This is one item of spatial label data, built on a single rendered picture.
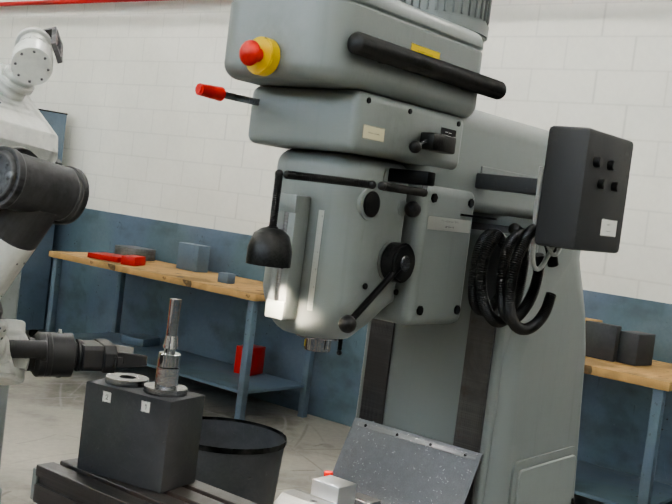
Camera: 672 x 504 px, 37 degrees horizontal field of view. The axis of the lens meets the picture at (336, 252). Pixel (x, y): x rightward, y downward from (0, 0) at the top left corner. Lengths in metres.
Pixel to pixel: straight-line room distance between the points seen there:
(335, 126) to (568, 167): 0.42
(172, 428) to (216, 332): 5.80
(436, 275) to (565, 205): 0.27
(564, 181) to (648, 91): 4.33
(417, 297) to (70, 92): 7.78
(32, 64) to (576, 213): 0.94
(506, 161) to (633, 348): 3.50
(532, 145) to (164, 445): 0.97
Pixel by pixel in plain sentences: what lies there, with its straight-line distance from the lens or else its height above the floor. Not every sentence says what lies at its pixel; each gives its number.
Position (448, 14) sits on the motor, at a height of 1.92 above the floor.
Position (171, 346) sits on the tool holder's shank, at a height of 1.21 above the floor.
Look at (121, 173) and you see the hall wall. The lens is 8.76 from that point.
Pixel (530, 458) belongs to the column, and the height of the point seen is 1.07.
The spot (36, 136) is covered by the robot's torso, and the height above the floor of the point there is 1.59.
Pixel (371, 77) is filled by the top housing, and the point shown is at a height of 1.75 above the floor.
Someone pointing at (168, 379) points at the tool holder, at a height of 1.14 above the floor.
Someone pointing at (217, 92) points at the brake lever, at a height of 1.70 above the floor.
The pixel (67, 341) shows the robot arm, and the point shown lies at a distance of 2.03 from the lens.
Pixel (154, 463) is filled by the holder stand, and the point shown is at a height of 0.98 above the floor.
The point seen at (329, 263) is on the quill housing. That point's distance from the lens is 1.67.
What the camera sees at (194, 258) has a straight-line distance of 7.56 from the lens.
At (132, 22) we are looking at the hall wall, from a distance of 8.91.
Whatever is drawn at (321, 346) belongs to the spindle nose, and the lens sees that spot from 1.77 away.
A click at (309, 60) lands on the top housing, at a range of 1.57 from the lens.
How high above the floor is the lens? 1.55
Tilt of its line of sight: 3 degrees down
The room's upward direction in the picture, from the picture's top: 7 degrees clockwise
